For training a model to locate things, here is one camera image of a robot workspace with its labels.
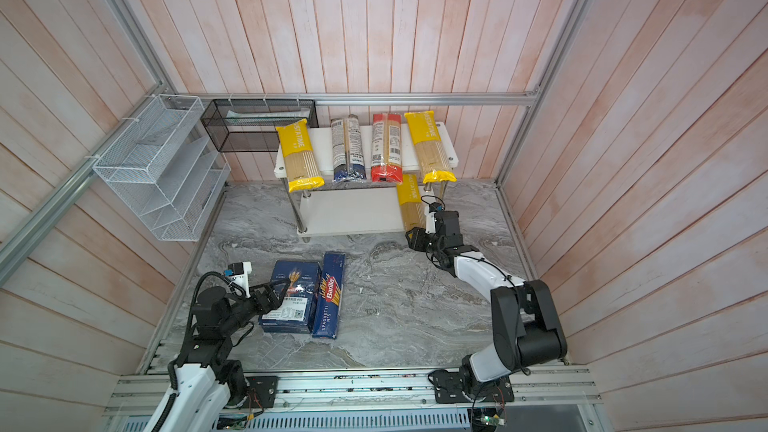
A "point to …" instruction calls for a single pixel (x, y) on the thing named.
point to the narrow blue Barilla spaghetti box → (329, 297)
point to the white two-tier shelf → (342, 211)
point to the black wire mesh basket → (250, 124)
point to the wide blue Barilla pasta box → (293, 313)
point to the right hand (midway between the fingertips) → (412, 233)
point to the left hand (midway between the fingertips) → (281, 288)
